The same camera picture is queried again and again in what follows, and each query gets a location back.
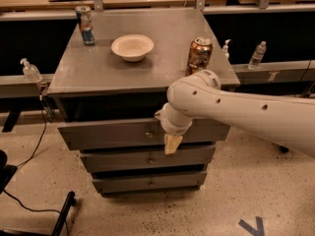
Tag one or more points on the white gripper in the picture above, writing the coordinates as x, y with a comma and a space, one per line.
169, 127

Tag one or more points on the grey top drawer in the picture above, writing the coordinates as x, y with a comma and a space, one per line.
127, 133

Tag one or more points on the grey drawer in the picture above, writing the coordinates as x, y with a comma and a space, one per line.
127, 133
145, 158
153, 182

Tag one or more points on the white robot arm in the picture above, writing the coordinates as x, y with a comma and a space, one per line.
286, 121

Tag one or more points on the grey middle drawer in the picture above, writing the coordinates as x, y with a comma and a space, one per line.
145, 158

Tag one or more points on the grey bottom drawer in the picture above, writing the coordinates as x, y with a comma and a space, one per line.
153, 182

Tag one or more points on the grey drawer cabinet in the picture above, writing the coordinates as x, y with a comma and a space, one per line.
92, 83

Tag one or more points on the crushed orange soda can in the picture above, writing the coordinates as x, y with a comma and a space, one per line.
199, 55

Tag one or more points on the white paper bowl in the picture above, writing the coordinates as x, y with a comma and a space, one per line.
132, 47

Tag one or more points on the small white pump bottle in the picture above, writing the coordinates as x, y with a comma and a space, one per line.
225, 48

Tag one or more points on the clear plastic water bottle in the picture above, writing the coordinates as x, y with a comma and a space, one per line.
257, 56

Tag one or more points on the blue silver energy drink can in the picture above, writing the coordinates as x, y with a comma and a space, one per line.
84, 18

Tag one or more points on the clear sanitizer pump bottle left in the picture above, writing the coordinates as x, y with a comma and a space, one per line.
30, 71

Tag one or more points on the black chair base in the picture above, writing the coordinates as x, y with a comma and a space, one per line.
7, 171

